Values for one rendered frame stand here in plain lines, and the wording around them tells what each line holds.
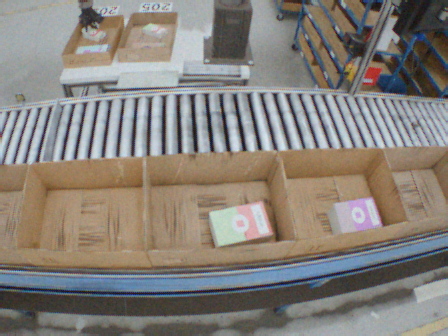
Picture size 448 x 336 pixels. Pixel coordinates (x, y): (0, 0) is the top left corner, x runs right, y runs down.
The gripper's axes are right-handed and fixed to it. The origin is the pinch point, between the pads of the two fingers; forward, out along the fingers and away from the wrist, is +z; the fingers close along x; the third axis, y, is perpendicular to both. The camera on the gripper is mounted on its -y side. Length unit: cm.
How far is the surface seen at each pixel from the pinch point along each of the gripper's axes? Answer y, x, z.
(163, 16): -31.8, -28.7, -3.5
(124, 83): -45, 25, 3
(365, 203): -161, 48, -18
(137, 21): -17.4, -21.4, -0.2
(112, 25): -4.5, -12.4, 0.5
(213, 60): -76, -10, 2
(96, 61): -22.2, 21.0, -0.6
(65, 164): -72, 86, -25
